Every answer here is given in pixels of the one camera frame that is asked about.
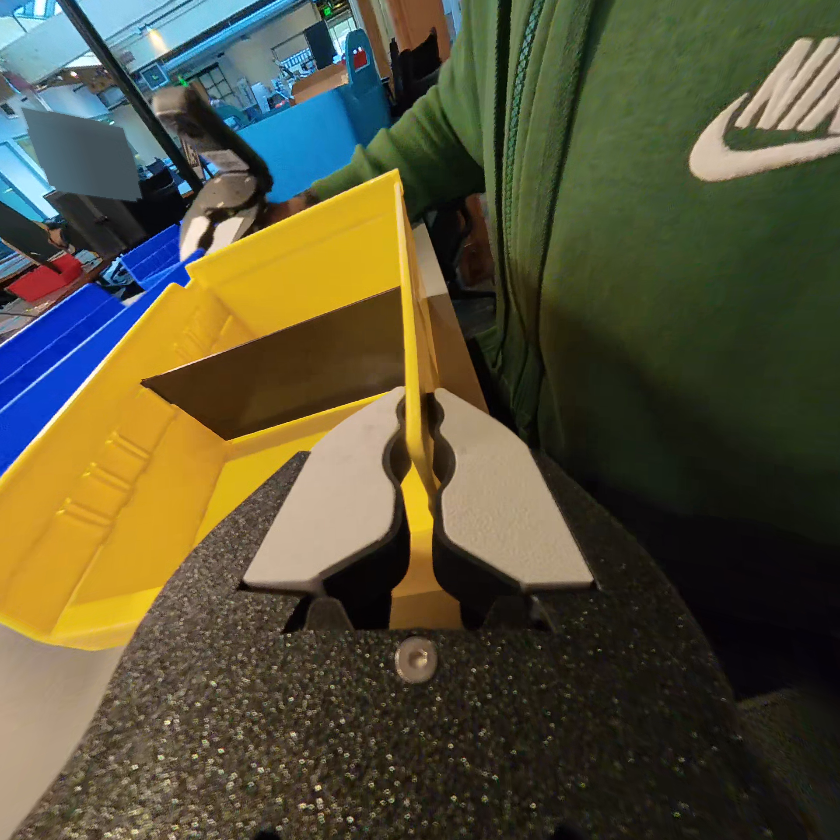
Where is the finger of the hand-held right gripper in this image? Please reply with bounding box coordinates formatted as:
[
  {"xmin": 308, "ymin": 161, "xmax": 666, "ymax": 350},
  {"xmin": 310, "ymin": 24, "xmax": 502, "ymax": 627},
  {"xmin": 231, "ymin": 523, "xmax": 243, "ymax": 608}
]
[
  {"xmin": 197, "ymin": 172, "xmax": 263, "ymax": 216},
  {"xmin": 178, "ymin": 210, "xmax": 256, "ymax": 260}
]

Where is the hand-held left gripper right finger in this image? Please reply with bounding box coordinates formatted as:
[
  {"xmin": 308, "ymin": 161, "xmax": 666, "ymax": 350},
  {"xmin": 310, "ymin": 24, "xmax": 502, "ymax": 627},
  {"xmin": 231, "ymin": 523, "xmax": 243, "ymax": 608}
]
[{"xmin": 430, "ymin": 387, "xmax": 597, "ymax": 627}]

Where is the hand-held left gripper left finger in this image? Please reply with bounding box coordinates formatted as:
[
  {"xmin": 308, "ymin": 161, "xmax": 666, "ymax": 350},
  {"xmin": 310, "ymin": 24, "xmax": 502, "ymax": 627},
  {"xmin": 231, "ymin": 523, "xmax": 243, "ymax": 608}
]
[{"xmin": 241, "ymin": 386, "xmax": 411, "ymax": 627}]

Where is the yellow plastic bin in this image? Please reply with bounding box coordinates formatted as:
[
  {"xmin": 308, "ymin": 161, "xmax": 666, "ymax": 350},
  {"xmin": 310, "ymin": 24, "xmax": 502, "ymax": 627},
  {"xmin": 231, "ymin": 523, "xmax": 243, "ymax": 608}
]
[{"xmin": 0, "ymin": 169, "xmax": 490, "ymax": 652}]

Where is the person's right hand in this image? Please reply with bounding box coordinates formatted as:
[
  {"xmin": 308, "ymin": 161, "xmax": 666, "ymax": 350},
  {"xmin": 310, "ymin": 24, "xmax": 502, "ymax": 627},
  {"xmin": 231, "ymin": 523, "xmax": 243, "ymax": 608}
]
[{"xmin": 261, "ymin": 189, "xmax": 324, "ymax": 232}]

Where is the computer monitor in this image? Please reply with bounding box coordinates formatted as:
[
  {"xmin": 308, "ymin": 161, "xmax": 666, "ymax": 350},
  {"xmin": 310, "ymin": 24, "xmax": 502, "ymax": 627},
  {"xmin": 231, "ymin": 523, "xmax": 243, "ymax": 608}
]
[{"xmin": 49, "ymin": 193, "xmax": 148, "ymax": 258}]

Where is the black pole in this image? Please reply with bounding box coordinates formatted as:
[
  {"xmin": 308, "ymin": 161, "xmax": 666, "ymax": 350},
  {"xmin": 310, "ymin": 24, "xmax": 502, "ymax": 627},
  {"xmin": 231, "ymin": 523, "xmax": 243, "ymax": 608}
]
[{"xmin": 59, "ymin": 0, "xmax": 204, "ymax": 194}]

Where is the black bin divider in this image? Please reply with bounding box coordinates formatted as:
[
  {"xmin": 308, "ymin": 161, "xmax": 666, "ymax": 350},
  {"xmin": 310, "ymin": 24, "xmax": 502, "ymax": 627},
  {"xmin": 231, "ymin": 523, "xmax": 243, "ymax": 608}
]
[{"xmin": 141, "ymin": 287, "xmax": 406, "ymax": 441}]

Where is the red plastic bin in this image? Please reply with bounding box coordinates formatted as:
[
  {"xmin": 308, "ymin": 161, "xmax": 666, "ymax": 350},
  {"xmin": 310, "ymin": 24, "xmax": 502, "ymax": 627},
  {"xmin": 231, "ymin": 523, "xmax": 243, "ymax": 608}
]
[{"xmin": 7, "ymin": 255, "xmax": 83, "ymax": 303}]

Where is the green hoodie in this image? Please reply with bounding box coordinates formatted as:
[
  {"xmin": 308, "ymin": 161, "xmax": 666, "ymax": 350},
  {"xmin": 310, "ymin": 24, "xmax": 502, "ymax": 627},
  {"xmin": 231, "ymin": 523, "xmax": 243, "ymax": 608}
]
[{"xmin": 453, "ymin": 0, "xmax": 840, "ymax": 840}]

